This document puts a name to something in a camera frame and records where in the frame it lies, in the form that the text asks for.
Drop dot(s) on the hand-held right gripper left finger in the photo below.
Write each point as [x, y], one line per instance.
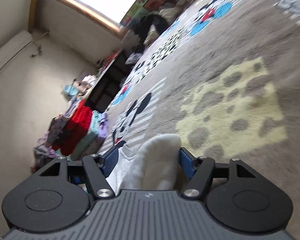
[111, 160]

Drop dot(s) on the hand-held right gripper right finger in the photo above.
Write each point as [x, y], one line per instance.
[186, 162]

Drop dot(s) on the white quilted garment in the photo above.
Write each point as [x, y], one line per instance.
[152, 165]

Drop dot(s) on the stack of folded clothes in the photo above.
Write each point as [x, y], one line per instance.
[82, 127]

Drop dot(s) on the pile of mixed clothes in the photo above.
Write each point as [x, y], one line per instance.
[43, 150]

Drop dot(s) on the dark desk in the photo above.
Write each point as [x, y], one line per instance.
[107, 80]

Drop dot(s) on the grey crumpled clothing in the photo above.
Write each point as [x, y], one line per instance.
[133, 58]

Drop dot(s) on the black clothing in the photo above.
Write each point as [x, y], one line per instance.
[150, 27]

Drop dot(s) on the white air conditioner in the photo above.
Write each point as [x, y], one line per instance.
[10, 52]

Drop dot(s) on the white crumpled cloth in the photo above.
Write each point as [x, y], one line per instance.
[167, 11]

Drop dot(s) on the colourful picture headboard mat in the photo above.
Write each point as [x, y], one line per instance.
[155, 0]

